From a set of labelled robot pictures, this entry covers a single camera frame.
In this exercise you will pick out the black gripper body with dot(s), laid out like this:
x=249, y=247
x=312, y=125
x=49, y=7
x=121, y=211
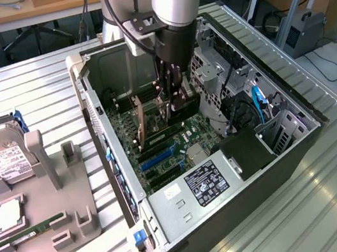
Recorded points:
x=177, y=43

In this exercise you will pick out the graphics card with black fan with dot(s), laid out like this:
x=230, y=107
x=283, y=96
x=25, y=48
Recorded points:
x=186, y=113

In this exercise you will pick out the perforated silver drive cage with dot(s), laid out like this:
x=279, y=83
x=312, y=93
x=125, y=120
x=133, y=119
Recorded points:
x=211, y=70

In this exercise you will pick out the thin metal locking lever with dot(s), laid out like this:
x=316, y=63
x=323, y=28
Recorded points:
x=127, y=92

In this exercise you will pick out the green motherboard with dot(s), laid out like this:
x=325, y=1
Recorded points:
x=198, y=130

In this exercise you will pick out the green RAM stick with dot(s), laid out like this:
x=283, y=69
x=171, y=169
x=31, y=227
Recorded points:
x=25, y=235
x=160, y=137

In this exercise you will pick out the silver chipset heatsink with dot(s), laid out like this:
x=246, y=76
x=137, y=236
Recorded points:
x=197, y=153

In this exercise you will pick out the long black expansion slot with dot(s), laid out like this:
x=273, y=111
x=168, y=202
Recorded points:
x=169, y=177
x=153, y=153

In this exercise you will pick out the blue expansion slot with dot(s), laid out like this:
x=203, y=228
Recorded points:
x=158, y=161

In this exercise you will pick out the short black expansion slot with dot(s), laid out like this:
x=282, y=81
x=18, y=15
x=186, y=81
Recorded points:
x=154, y=174

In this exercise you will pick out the black plastic shroud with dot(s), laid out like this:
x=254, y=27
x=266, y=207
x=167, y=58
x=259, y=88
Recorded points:
x=247, y=154

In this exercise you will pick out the silver disk bay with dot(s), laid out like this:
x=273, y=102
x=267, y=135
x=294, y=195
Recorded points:
x=282, y=139

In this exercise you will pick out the silver power supply with label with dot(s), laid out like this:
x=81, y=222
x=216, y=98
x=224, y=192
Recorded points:
x=176, y=209

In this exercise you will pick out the black office chair base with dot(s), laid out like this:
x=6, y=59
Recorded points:
x=37, y=29

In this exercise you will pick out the open black PC case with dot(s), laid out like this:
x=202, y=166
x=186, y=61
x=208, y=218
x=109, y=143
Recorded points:
x=236, y=224

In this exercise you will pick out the blue case latch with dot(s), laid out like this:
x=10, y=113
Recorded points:
x=139, y=237

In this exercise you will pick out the grey parts rack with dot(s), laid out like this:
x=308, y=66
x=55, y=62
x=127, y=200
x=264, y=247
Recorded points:
x=38, y=199

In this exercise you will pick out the silver hard disk with label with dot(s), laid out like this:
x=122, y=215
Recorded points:
x=5, y=156

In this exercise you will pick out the silver CPU chip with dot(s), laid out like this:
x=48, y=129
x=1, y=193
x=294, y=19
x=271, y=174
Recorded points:
x=9, y=215

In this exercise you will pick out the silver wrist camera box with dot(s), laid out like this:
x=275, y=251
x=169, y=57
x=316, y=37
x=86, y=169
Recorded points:
x=139, y=45

